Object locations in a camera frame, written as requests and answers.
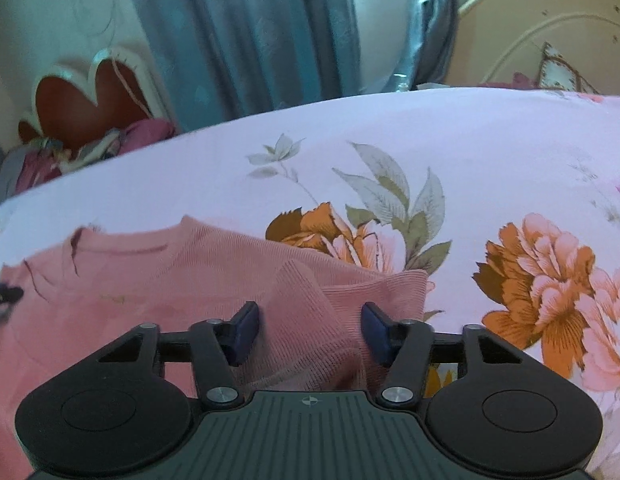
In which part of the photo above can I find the red scalloped headboard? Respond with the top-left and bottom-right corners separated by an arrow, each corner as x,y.
17,48 -> 166,153

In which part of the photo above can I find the pile of mixed clothes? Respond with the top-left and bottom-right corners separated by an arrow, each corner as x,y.
0,119 -> 178,211

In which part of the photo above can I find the bright window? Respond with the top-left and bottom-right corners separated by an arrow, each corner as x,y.
346,0 -> 427,97

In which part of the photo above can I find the white brown-bordered pillow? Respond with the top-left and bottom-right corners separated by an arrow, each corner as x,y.
536,41 -> 607,95

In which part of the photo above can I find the tied grey-blue curtain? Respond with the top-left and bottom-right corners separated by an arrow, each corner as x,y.
390,0 -> 462,92

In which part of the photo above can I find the blue patterned curtain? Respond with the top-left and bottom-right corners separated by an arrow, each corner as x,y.
119,0 -> 363,133

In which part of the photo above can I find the cream rounded headboard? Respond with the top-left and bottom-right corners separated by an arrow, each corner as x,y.
446,0 -> 620,98

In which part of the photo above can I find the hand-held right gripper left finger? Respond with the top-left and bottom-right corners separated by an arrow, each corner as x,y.
97,301 -> 261,409

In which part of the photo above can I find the floral bed sheet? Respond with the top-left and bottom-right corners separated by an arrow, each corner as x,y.
0,86 -> 620,480

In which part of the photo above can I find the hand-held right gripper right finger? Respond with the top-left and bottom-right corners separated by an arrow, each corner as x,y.
360,301 -> 526,409

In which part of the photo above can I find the pink long-sleeved sweater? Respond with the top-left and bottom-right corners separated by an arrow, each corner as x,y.
0,215 -> 431,480

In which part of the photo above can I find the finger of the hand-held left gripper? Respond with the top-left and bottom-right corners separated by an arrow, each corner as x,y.
0,283 -> 25,328

